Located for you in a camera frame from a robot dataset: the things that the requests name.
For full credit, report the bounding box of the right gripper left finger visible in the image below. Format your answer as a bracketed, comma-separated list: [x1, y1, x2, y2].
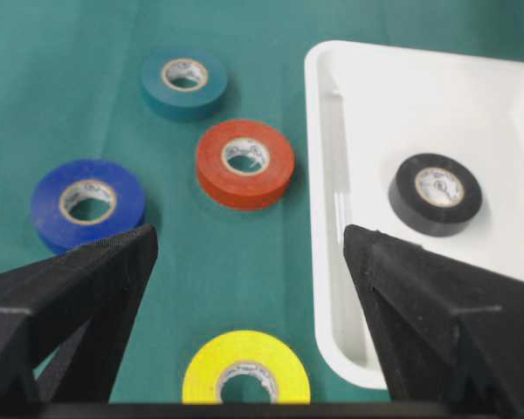
[0, 224, 158, 404]

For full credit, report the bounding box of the green table cloth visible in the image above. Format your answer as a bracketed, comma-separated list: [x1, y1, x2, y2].
[0, 1, 524, 402]

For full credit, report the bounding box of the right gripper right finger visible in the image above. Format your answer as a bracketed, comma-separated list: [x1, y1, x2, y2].
[343, 225, 524, 404]

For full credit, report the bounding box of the black tape roll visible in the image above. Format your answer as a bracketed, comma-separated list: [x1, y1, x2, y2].
[389, 153, 483, 237]

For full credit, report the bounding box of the teal tape roll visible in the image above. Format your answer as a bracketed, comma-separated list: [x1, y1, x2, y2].
[141, 47, 229, 120]

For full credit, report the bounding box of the blue tape roll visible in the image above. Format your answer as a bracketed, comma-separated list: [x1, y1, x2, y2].
[31, 159, 146, 254]

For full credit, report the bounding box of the yellow tape roll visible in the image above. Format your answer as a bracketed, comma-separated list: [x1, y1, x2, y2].
[182, 330, 311, 404]

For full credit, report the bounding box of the red tape roll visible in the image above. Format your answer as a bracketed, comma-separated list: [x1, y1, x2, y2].
[196, 120, 295, 210]

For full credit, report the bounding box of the white plastic tray case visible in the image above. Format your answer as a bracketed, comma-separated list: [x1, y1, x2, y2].
[305, 41, 524, 389]

